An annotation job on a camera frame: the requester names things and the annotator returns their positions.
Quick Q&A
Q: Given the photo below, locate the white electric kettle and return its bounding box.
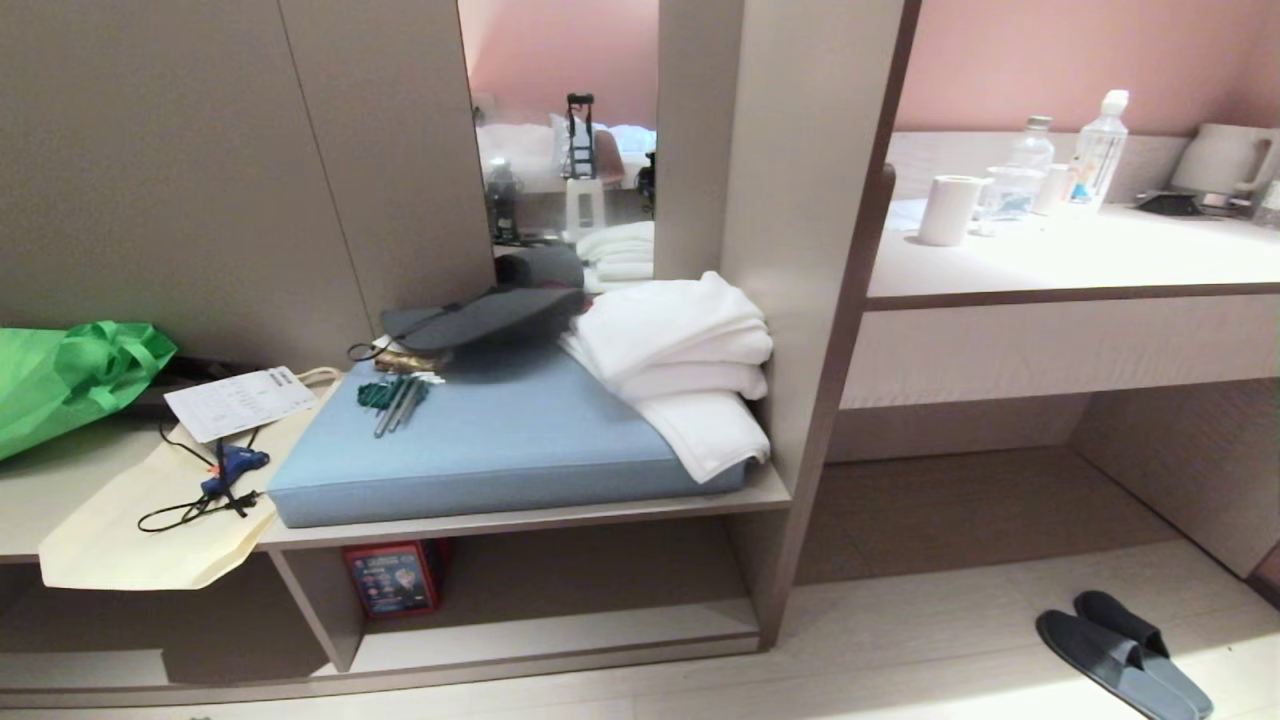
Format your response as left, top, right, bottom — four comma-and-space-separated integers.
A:
1170, 122, 1280, 196

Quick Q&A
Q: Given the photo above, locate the white folded towel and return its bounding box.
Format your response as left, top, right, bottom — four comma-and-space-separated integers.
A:
634, 390, 772, 485
560, 270, 774, 403

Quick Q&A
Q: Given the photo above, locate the blue seat cushion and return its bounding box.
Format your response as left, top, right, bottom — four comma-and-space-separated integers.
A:
266, 347, 749, 529

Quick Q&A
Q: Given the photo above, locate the wall mirror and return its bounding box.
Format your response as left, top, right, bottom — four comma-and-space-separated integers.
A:
457, 0, 661, 295

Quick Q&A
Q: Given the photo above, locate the white paper sheet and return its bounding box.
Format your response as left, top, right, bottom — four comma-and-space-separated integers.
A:
164, 366, 319, 444

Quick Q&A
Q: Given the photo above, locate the dark grey hat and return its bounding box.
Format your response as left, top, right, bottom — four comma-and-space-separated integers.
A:
379, 286, 587, 355

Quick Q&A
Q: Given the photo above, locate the clear bottle with white cap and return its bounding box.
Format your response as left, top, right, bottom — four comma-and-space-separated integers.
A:
1066, 89, 1131, 213

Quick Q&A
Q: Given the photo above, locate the red printed box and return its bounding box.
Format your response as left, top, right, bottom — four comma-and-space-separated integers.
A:
343, 540, 449, 620

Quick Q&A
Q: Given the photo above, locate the blue glue gun with cord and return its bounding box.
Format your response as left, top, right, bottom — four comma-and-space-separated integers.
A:
137, 425, 263, 533

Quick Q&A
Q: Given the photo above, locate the white paper roll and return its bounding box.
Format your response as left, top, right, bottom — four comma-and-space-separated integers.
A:
917, 175, 986, 248

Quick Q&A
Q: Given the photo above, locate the wooden shelf unit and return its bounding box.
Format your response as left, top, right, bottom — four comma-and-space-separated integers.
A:
0, 0, 923, 709

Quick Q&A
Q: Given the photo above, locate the green handled tool set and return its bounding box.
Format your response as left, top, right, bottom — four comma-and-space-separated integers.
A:
357, 372, 445, 439

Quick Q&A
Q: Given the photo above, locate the white desk counter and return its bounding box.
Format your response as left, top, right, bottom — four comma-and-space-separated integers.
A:
840, 131, 1280, 411

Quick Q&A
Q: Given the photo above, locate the small white cup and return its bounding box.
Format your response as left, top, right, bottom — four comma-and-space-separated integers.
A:
1032, 163, 1073, 217

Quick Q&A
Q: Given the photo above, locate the cream tote bag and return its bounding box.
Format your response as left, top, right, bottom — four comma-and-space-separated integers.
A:
38, 367, 343, 591

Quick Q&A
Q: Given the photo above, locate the clear plastic water bottle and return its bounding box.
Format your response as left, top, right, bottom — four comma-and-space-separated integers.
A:
974, 115, 1056, 237

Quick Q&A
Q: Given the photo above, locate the dark grey slipper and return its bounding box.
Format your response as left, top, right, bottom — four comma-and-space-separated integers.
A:
1036, 609, 1197, 720
1074, 590, 1215, 717

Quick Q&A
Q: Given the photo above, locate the green plastic bag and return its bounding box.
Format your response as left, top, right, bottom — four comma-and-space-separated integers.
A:
0, 320, 179, 462

